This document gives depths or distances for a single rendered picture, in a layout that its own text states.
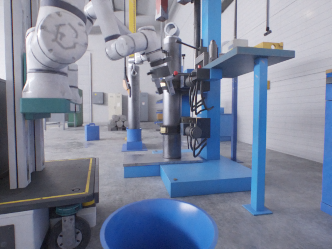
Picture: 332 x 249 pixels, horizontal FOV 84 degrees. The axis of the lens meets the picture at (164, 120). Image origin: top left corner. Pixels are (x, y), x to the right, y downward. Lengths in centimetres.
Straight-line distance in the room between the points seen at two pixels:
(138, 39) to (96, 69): 1223
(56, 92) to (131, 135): 254
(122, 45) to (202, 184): 118
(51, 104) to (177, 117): 145
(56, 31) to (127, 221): 63
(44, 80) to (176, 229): 74
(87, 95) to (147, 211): 1243
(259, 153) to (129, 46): 102
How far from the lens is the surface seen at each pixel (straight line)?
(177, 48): 217
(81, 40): 76
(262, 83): 138
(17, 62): 108
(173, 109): 204
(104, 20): 107
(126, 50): 92
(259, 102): 135
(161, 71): 98
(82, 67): 1327
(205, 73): 158
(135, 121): 332
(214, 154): 225
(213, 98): 220
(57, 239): 110
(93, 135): 470
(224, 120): 443
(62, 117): 765
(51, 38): 73
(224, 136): 450
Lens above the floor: 67
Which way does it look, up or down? 3 degrees down
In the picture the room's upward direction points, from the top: straight up
